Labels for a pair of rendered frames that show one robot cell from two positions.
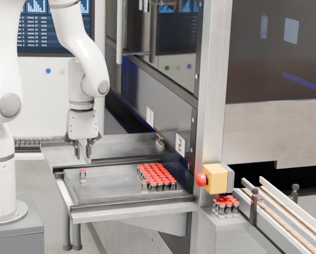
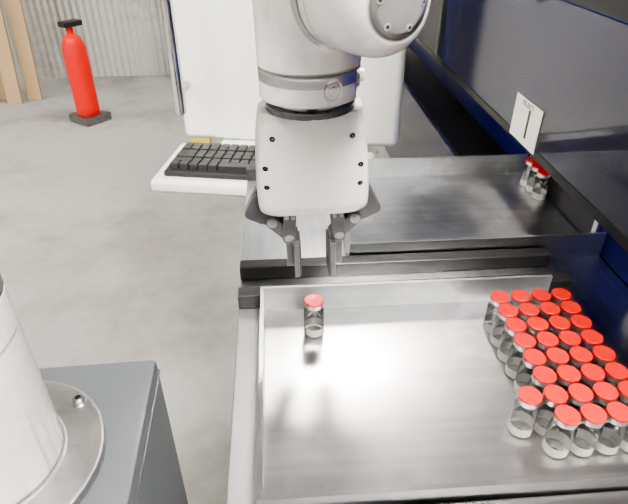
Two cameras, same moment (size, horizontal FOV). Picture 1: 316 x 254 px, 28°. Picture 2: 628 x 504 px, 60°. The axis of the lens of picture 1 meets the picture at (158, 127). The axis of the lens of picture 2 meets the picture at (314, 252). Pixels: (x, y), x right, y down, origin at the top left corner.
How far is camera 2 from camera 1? 1.62 m
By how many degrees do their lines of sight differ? 21
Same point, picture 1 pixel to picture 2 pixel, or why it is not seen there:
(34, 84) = not seen: hidden behind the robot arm
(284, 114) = not seen: outside the picture
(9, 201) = not seen: outside the picture
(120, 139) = (431, 168)
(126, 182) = (450, 347)
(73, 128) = (273, 178)
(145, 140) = (493, 174)
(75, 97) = (274, 55)
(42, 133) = not seen: hidden behind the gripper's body
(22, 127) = (238, 120)
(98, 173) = (366, 300)
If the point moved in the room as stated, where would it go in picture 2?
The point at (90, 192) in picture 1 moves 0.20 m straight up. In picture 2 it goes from (326, 399) to (330, 220)
